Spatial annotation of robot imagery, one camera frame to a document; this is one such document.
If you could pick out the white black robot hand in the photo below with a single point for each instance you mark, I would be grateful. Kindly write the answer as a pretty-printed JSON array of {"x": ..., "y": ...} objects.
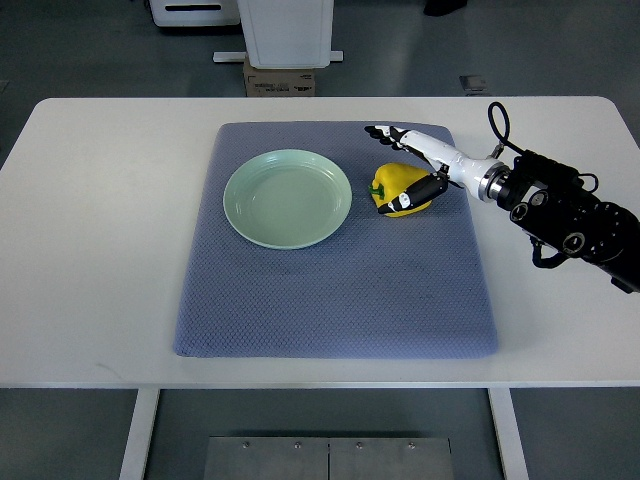
[{"x": 447, "y": 165}]

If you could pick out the yellow bell pepper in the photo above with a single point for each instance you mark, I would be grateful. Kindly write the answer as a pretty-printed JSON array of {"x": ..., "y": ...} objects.
[{"x": 391, "y": 179}]

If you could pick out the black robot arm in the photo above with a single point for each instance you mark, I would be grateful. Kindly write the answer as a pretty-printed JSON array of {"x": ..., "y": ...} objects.
[{"x": 556, "y": 206}]

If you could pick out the grey floor socket plate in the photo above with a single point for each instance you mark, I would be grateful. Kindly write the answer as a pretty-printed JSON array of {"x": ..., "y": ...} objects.
[{"x": 473, "y": 83}]

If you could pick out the light green plate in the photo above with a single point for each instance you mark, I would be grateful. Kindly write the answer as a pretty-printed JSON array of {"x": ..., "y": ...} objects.
[{"x": 287, "y": 199}]

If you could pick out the blue-grey textured mat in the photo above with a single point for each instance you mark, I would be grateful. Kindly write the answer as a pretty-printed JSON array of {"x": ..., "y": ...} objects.
[{"x": 379, "y": 287}]

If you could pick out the person's legs in jeans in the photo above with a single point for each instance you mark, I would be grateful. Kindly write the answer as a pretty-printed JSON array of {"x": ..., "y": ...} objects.
[{"x": 439, "y": 8}]

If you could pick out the right white table leg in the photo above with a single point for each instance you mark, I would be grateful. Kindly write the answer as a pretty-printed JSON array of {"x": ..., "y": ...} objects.
[{"x": 511, "y": 452}]

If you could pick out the white table leg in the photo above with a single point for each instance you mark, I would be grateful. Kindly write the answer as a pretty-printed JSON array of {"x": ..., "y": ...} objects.
[
  {"x": 139, "y": 438},
  {"x": 511, "y": 452}
]

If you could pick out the cardboard box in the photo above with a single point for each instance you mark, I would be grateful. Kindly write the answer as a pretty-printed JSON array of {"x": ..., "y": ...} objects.
[{"x": 270, "y": 83}]

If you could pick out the white machine base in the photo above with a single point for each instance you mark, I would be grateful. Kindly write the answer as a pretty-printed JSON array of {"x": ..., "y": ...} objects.
[{"x": 285, "y": 34}]

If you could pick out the white cabinet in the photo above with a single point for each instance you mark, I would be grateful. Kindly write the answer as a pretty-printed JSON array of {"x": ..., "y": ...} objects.
[{"x": 194, "y": 13}]

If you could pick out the left white table leg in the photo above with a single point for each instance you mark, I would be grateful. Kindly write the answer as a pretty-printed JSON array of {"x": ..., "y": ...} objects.
[{"x": 139, "y": 438}]

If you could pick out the metal base plate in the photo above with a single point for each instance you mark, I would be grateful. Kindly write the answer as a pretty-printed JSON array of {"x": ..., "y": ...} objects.
[{"x": 328, "y": 458}]

